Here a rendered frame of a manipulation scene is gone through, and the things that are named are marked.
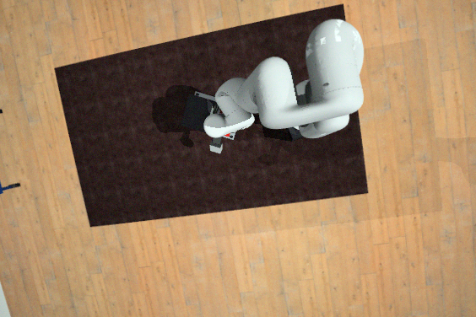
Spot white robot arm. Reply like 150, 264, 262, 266
203, 19, 364, 153

